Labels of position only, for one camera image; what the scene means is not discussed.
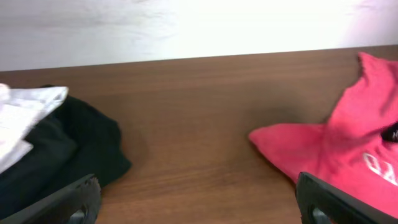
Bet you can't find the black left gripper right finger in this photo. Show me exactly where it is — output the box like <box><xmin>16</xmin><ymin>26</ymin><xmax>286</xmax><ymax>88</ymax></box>
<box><xmin>295</xmin><ymin>172</ymin><xmax>397</xmax><ymax>224</ymax></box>

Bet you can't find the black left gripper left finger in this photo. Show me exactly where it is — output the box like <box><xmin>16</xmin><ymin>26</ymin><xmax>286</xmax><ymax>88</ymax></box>
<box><xmin>1</xmin><ymin>174</ymin><xmax>101</xmax><ymax>224</ymax></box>

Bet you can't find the orange printed t-shirt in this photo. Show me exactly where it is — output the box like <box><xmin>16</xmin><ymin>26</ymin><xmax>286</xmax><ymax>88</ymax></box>
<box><xmin>249</xmin><ymin>52</ymin><xmax>397</xmax><ymax>217</ymax></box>

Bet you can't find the black folded garment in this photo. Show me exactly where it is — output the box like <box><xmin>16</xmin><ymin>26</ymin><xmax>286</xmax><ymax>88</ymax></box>
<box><xmin>1</xmin><ymin>94</ymin><xmax>131</xmax><ymax>218</ymax></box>

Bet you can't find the white folded garment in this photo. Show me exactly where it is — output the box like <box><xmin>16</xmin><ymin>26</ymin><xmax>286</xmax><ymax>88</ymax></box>
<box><xmin>1</xmin><ymin>83</ymin><xmax>68</xmax><ymax>172</ymax></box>

